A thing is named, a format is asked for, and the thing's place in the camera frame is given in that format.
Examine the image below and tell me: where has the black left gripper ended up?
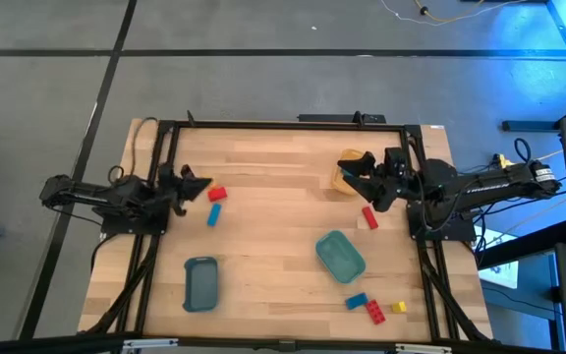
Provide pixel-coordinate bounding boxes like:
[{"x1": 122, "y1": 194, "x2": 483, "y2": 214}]
[{"x1": 157, "y1": 162, "x2": 213, "y2": 218}]

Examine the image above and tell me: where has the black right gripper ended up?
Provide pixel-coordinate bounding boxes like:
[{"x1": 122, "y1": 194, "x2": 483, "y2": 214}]
[{"x1": 337, "y1": 146, "x2": 412, "y2": 213}]

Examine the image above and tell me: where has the chunky red toy block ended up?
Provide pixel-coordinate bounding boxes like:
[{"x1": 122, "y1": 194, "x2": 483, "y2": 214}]
[{"x1": 206, "y1": 186, "x2": 229, "y2": 204}]

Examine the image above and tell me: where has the long red toy block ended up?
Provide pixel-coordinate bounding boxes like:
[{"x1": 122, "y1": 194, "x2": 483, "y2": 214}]
[{"x1": 361, "y1": 206, "x2": 380, "y2": 231}]

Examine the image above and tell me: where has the red studded block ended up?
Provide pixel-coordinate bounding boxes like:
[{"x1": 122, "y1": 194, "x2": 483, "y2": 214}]
[{"x1": 365, "y1": 298, "x2": 387, "y2": 326}]

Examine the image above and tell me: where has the green plastic bin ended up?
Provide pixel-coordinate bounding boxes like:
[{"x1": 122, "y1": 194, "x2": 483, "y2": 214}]
[{"x1": 314, "y1": 229, "x2": 368, "y2": 285}]

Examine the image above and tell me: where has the dark blue-grey plastic bin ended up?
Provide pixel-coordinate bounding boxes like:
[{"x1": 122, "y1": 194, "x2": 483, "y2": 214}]
[{"x1": 182, "y1": 255, "x2": 220, "y2": 314}]

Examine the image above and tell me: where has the white paper sheet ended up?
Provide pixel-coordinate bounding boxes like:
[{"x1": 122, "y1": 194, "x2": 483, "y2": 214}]
[{"x1": 479, "y1": 230, "x2": 520, "y2": 290}]

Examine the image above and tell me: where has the black floor bar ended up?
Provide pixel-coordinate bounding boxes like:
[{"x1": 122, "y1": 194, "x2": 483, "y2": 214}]
[{"x1": 501, "y1": 119, "x2": 562, "y2": 133}]

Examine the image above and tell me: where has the black diagonal beam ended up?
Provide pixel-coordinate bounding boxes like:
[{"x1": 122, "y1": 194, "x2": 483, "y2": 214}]
[{"x1": 477, "y1": 218, "x2": 566, "y2": 270}]

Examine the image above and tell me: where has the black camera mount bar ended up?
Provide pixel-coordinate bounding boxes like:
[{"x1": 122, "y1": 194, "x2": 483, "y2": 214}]
[{"x1": 297, "y1": 111, "x2": 387, "y2": 125}]

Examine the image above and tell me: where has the brown left arm cable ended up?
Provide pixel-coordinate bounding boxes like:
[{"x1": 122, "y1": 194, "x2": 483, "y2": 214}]
[{"x1": 130, "y1": 116, "x2": 159, "y2": 178}]

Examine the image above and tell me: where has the black aluminium table frame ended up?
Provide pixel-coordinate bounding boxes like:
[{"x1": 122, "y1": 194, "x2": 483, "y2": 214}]
[{"x1": 79, "y1": 110, "x2": 494, "y2": 354}]

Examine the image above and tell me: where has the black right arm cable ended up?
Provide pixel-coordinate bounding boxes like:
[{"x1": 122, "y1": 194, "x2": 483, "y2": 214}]
[{"x1": 513, "y1": 137, "x2": 533, "y2": 164}]

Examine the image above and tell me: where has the white floor cable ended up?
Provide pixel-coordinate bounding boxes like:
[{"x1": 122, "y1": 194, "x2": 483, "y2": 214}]
[{"x1": 378, "y1": 0, "x2": 530, "y2": 27}]

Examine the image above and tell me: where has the silver metal bracket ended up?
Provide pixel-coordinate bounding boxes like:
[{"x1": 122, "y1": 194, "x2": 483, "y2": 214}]
[
  {"x1": 122, "y1": 337, "x2": 180, "y2": 351},
  {"x1": 393, "y1": 343, "x2": 454, "y2": 354}
]

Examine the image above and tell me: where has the yellow floor cable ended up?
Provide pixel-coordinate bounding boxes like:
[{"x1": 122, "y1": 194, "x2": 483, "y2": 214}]
[{"x1": 413, "y1": 0, "x2": 485, "y2": 24}]

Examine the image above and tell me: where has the yellow power strip cable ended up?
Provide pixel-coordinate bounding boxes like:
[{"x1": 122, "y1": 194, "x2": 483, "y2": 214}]
[{"x1": 508, "y1": 149, "x2": 565, "y2": 163}]

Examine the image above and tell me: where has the beige cable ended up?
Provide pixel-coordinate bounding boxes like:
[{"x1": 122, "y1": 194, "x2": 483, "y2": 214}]
[{"x1": 479, "y1": 192, "x2": 566, "y2": 247}]

